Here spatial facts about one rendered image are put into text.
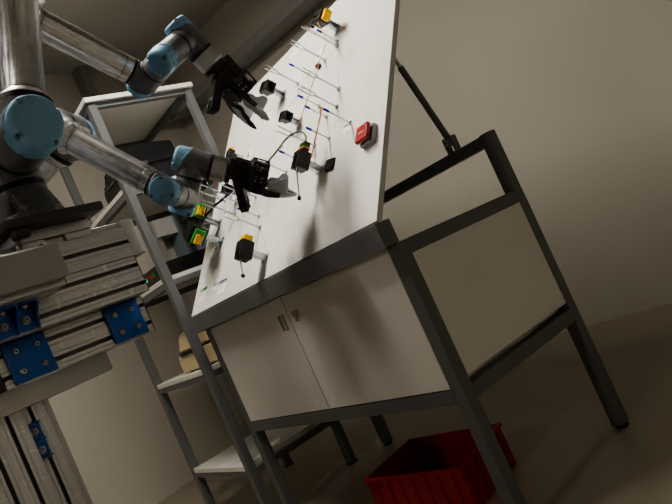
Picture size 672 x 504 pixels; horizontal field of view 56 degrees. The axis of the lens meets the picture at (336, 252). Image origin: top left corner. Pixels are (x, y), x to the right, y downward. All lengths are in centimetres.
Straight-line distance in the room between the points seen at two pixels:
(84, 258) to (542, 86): 249
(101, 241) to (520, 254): 116
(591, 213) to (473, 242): 165
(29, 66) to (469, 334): 121
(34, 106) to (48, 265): 34
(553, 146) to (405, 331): 192
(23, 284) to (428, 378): 99
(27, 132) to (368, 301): 93
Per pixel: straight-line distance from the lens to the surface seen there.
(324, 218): 180
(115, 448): 397
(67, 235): 151
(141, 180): 173
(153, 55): 176
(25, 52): 155
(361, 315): 177
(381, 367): 180
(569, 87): 335
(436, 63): 362
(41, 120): 144
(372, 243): 158
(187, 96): 297
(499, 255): 186
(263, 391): 237
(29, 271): 131
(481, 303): 175
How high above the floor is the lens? 79
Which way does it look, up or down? 2 degrees up
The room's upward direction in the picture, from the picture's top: 24 degrees counter-clockwise
